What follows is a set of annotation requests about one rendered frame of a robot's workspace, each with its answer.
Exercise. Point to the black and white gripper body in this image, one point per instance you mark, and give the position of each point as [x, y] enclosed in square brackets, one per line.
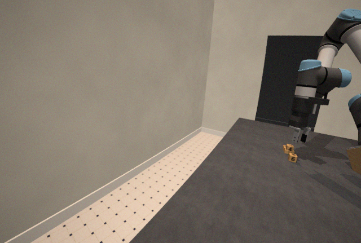
[302, 105]

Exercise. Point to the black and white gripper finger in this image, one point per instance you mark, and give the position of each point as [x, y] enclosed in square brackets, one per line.
[305, 134]
[296, 134]

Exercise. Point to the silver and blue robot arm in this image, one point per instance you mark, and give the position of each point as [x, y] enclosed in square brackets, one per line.
[319, 73]

